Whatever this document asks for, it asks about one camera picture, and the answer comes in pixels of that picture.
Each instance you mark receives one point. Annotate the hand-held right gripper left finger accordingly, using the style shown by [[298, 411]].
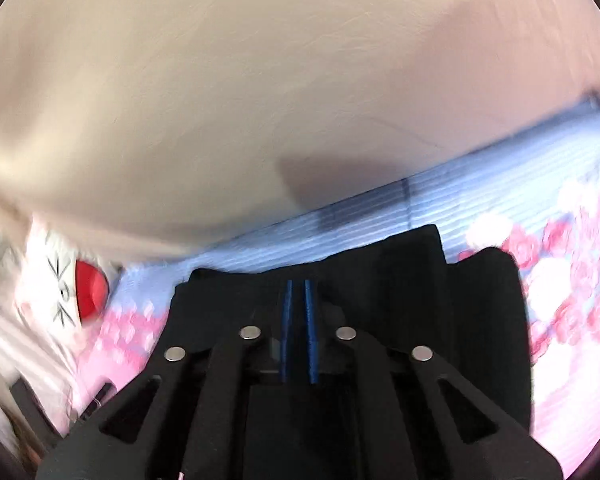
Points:
[[286, 330]]

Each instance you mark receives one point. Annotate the black pants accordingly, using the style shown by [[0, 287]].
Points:
[[405, 280]]

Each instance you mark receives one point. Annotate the cartoon face pillow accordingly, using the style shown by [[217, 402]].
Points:
[[55, 280]]

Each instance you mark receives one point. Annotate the pink floral bed sheet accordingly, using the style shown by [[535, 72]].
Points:
[[555, 385]]

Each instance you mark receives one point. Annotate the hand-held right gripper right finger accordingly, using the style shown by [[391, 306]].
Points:
[[311, 330]]

